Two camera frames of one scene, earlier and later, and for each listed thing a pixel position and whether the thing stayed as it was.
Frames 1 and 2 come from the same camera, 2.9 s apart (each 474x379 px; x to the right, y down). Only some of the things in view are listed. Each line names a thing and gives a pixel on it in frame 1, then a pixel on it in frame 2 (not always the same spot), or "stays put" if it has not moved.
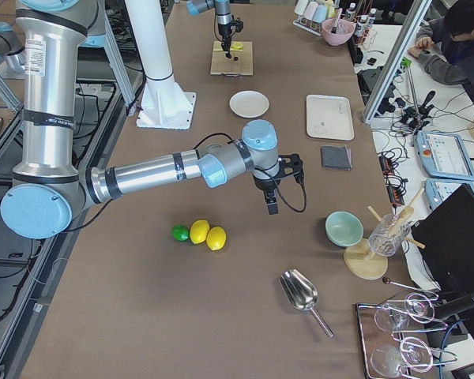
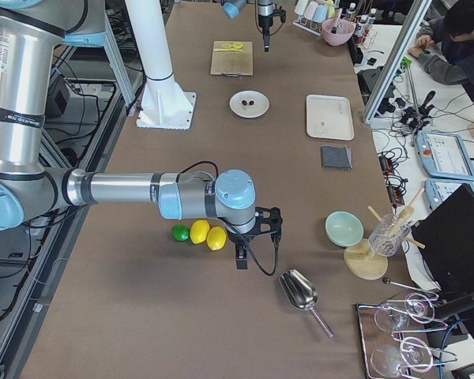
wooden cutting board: [240, 62] stays put
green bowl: [344, 229] stays put
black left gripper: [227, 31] -> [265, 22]
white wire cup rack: [313, 27] stays put
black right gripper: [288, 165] -> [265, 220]
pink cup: [310, 9] stays put
